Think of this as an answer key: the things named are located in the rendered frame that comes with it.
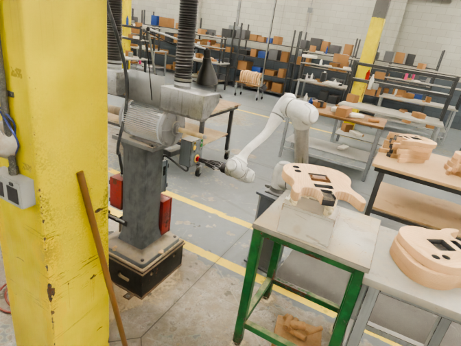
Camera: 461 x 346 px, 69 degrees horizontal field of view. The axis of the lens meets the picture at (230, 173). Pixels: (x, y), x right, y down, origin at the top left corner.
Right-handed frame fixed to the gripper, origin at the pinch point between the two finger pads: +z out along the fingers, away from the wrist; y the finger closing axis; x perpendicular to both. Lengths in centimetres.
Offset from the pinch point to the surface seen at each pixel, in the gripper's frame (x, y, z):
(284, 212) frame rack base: 9, -48, -79
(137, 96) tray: 44, -34, 33
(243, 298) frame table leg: -56, -48, -66
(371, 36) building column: 118, 659, -15
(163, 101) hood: 47, -42, 6
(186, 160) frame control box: -0.5, -8.1, 8.7
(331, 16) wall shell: 176, 1076, 178
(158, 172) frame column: -10.0, -21.6, 22.8
